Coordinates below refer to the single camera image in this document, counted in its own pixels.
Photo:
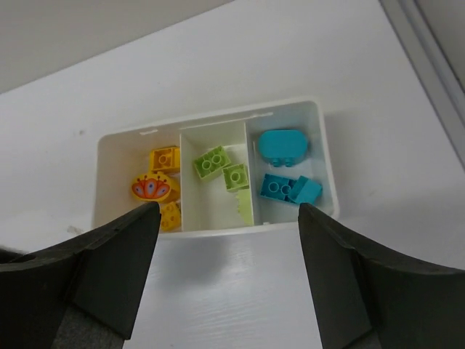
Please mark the teal rounded lego piece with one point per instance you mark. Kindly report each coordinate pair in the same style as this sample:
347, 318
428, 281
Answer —
283, 147

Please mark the orange lego brick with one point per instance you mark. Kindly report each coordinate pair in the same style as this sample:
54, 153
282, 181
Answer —
166, 160

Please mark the small yellow lego brick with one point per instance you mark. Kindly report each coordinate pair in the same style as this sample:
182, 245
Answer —
170, 217

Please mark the pale green lego piece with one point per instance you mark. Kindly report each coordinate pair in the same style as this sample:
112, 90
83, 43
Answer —
245, 209

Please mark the orange green lego stack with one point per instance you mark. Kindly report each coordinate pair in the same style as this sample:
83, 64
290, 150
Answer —
158, 187

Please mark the white divided container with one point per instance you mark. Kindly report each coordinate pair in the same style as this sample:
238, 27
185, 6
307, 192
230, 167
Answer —
206, 207

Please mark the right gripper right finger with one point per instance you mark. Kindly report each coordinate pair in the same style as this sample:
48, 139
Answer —
366, 295

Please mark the aluminium rail right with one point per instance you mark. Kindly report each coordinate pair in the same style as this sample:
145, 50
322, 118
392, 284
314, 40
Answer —
431, 66

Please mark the teal rectangular lego brick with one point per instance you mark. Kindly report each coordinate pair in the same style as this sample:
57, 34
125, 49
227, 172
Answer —
277, 188

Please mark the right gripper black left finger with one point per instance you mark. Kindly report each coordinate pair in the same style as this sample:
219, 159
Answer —
82, 293

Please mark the small green lego brick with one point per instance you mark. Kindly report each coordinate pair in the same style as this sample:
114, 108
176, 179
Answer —
236, 177

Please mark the small teal lego brick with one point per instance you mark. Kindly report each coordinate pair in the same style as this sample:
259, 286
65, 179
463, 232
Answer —
305, 190

